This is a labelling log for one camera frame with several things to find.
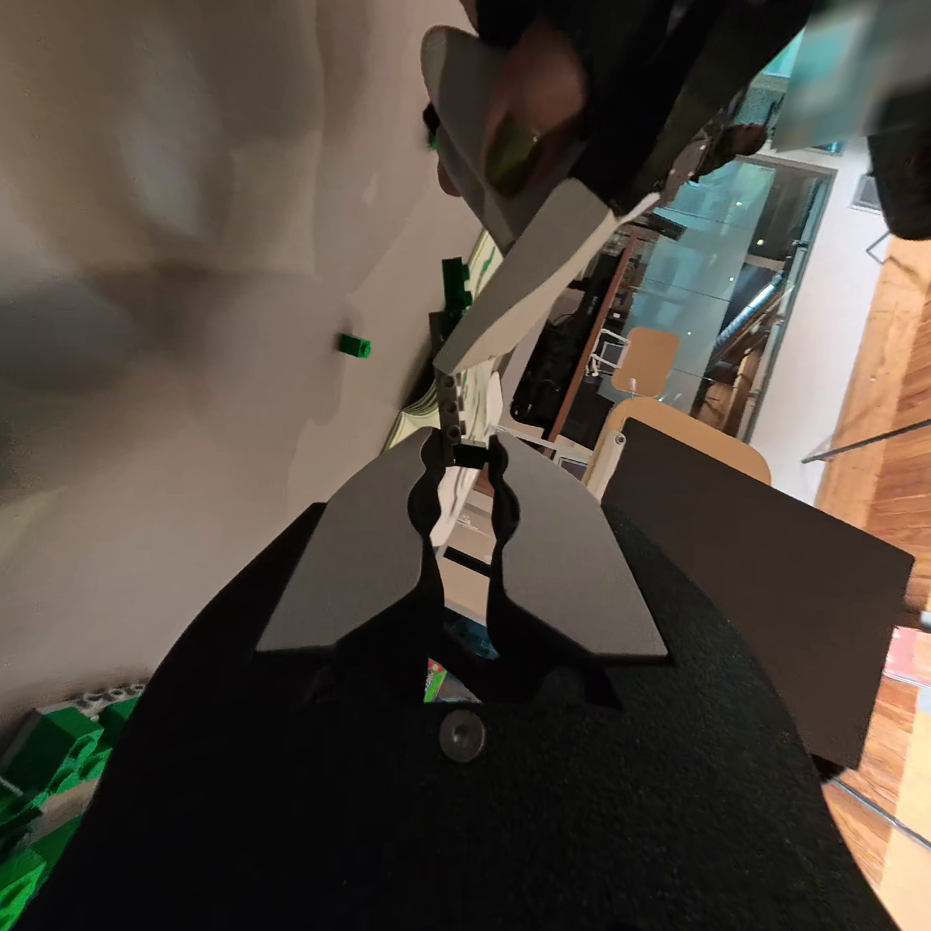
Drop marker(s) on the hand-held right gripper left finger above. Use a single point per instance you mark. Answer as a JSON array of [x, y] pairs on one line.
[[349, 553]]

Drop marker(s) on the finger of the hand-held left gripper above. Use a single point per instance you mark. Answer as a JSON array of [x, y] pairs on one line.
[[458, 109], [524, 291]]

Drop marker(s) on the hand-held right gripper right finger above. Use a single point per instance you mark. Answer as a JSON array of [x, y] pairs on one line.
[[574, 560]]

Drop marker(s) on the grey and green brick assembly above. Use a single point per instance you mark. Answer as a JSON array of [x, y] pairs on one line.
[[451, 407]]

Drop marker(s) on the person's left hand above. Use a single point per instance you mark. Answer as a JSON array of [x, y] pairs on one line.
[[538, 87]]

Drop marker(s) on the brown wooden table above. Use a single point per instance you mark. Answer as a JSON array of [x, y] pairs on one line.
[[593, 334]]

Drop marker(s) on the brick instruction booklet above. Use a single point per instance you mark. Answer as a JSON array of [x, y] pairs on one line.
[[416, 428]]

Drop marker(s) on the green toy box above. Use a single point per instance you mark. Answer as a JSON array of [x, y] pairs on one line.
[[434, 684]]

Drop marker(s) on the small green brick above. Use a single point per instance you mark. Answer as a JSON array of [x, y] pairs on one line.
[[354, 346]]

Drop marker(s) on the black panel with wooden rim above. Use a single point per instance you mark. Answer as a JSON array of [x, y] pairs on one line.
[[756, 582]]

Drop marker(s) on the green brick model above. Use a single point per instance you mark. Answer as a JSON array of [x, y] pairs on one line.
[[58, 749]]

